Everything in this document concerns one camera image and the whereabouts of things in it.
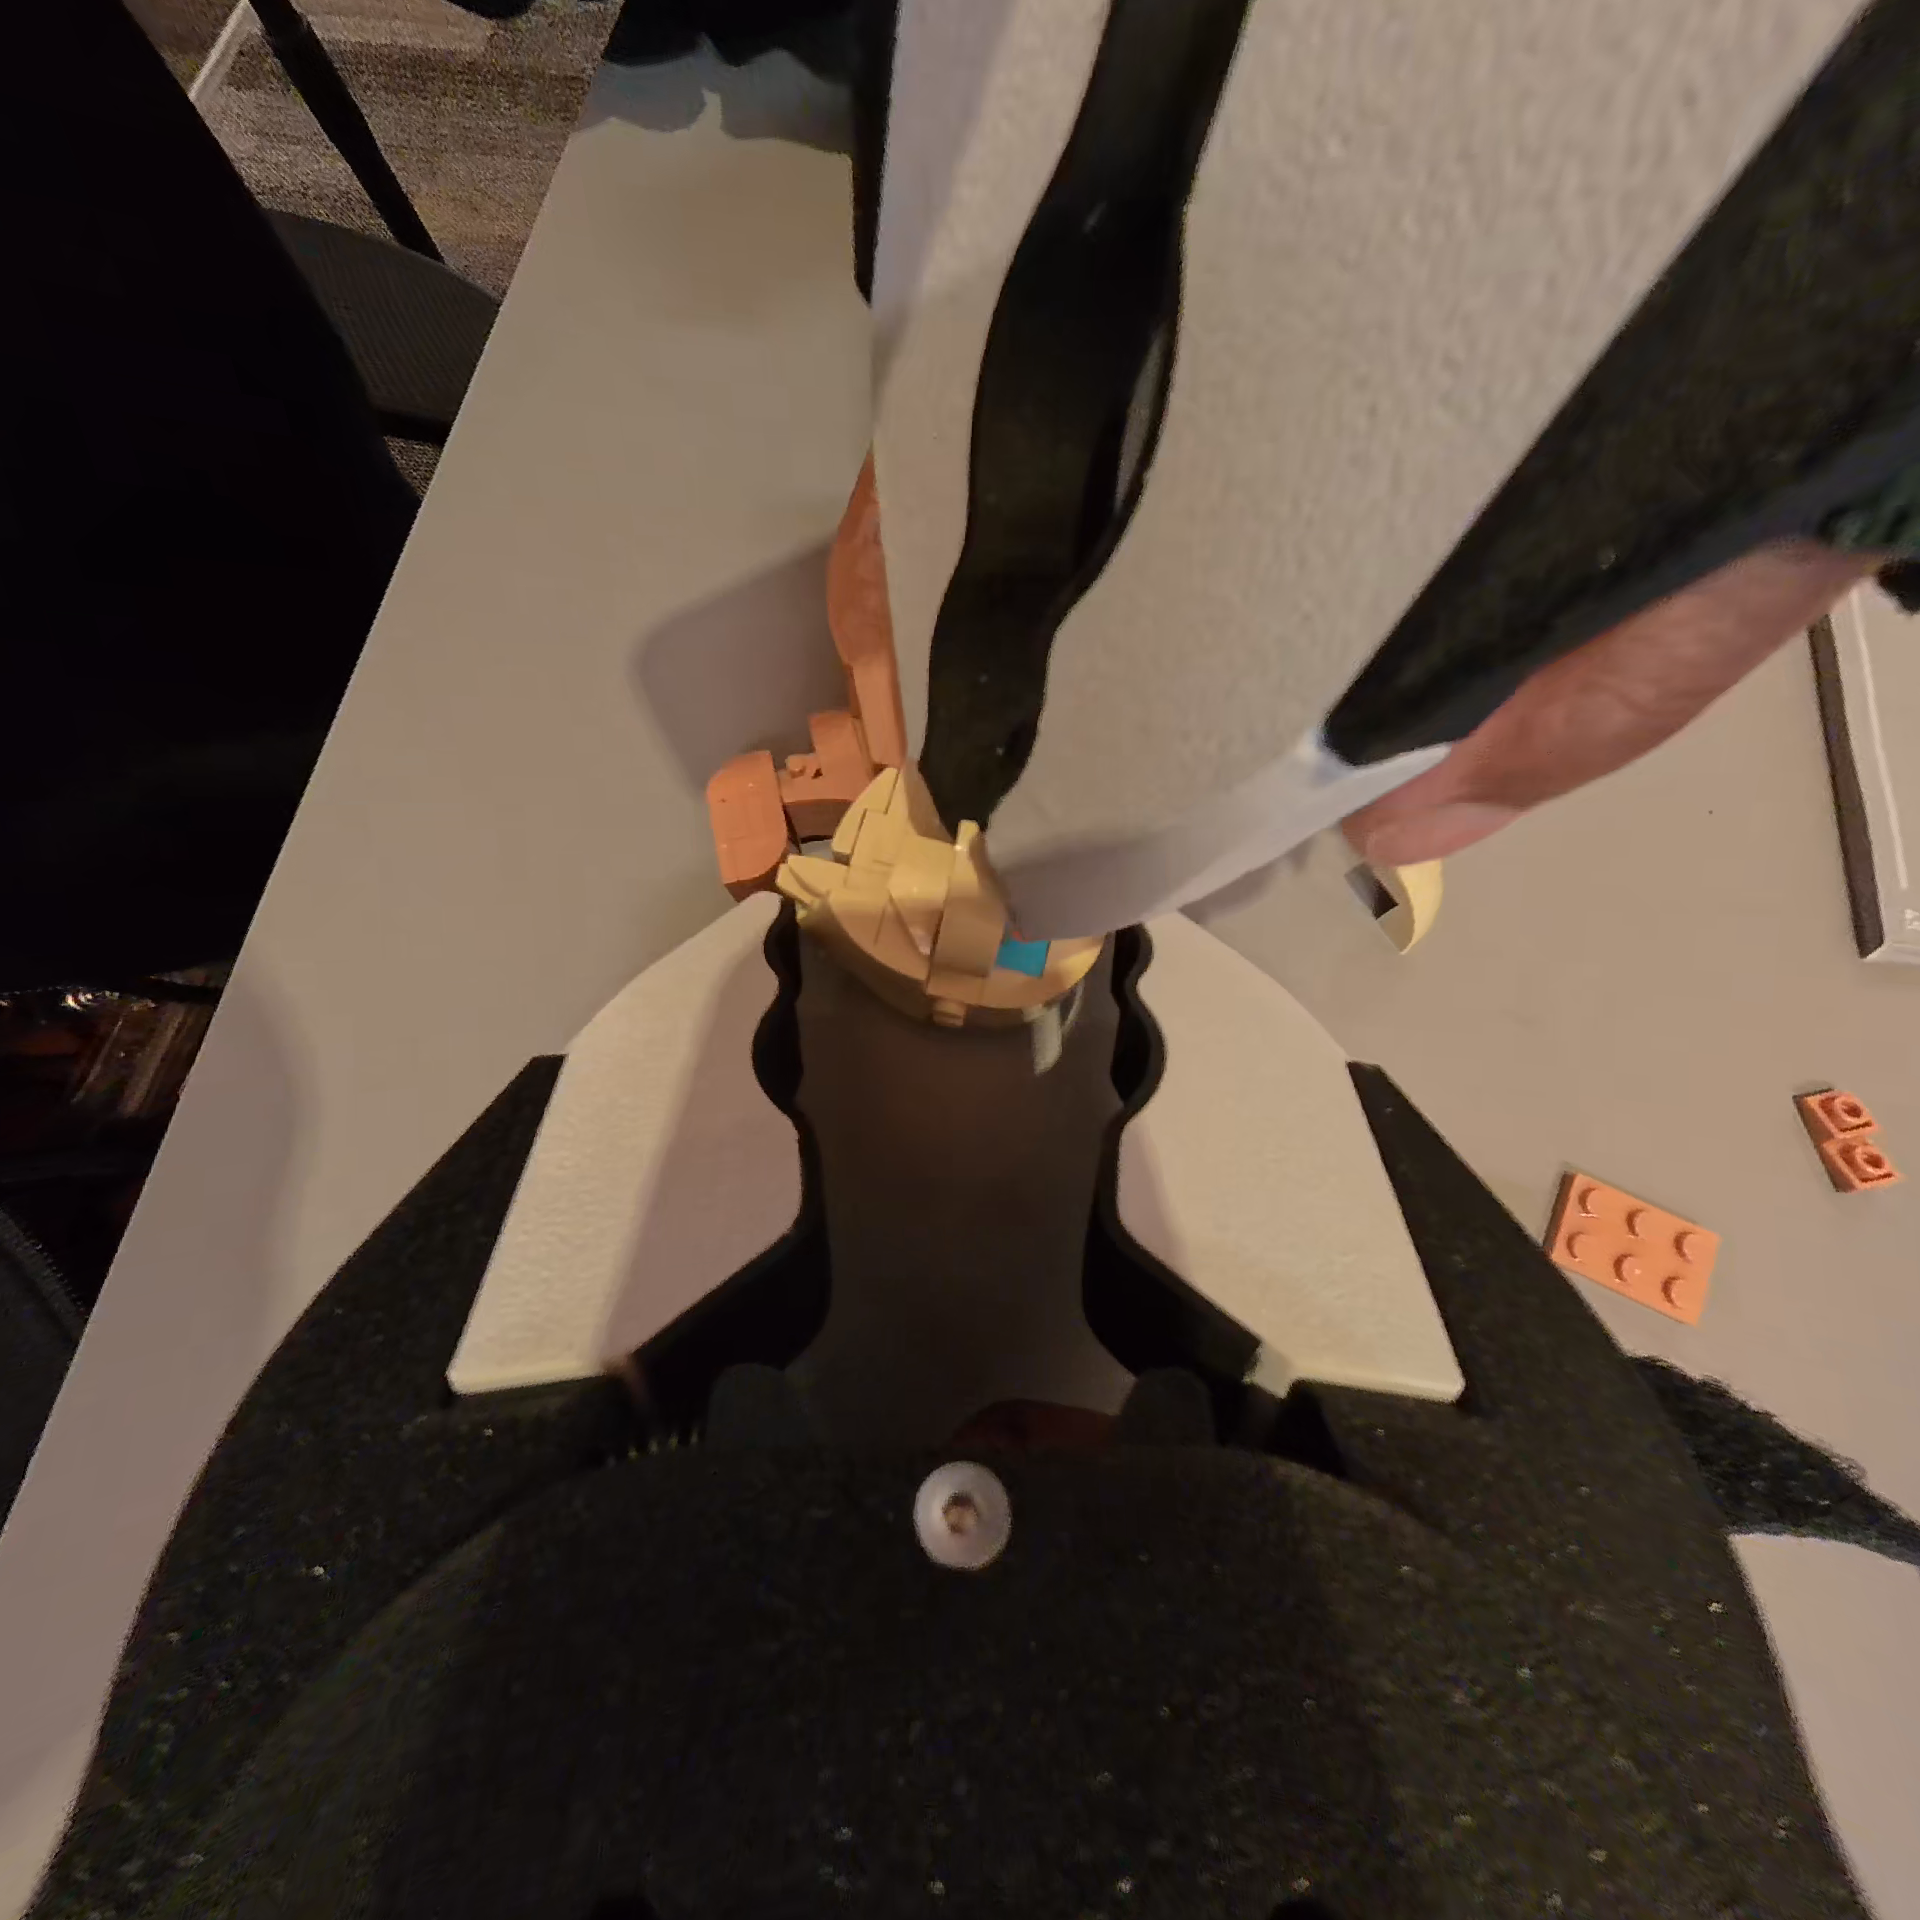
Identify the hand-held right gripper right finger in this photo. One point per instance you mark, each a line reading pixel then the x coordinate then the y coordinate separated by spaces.
pixel 1291 1201

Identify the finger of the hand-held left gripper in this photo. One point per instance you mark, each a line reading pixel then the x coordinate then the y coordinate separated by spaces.
pixel 1350 375
pixel 938 299

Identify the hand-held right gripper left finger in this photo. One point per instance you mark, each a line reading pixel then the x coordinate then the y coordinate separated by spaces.
pixel 630 1170

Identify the tan curved brick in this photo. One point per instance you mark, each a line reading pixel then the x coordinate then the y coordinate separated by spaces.
pixel 1423 902

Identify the tan and brown brick model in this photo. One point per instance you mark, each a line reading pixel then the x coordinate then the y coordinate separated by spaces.
pixel 885 886

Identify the grey desk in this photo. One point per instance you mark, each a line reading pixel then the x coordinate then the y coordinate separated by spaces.
pixel 525 599

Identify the person's left hand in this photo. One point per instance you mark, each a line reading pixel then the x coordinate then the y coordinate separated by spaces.
pixel 1590 705

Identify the reddish brown flat plate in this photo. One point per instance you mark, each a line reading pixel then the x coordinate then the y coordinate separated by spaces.
pixel 1630 1243

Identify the grey instruction booklet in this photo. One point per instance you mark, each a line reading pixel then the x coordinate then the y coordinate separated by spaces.
pixel 1894 779

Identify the small reddish brown plate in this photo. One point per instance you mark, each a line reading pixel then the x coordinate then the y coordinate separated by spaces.
pixel 1847 1142

